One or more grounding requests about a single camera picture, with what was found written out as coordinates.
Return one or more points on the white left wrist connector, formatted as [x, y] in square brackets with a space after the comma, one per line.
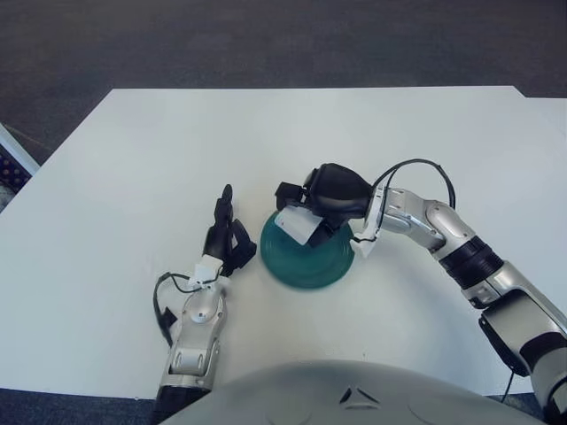
[206, 272]

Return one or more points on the white cube charger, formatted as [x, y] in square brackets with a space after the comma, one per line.
[297, 226]

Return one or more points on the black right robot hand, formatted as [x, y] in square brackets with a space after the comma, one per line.
[336, 190]

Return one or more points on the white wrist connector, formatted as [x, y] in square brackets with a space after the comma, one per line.
[362, 247]
[206, 272]

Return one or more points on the teal round plate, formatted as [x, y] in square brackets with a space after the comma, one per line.
[310, 265]

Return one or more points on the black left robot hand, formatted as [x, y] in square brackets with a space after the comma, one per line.
[217, 241]

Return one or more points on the white framed patterned panel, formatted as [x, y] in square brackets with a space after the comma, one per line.
[13, 155]

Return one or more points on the adjacent white table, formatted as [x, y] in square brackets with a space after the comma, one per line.
[553, 110]

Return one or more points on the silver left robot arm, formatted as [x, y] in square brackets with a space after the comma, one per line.
[197, 327]

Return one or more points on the grey robot torso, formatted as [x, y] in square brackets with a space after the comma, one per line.
[354, 398]

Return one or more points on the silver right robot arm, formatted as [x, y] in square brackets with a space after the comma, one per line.
[487, 274]

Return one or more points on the white right wrist connector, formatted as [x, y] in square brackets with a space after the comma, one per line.
[362, 247]

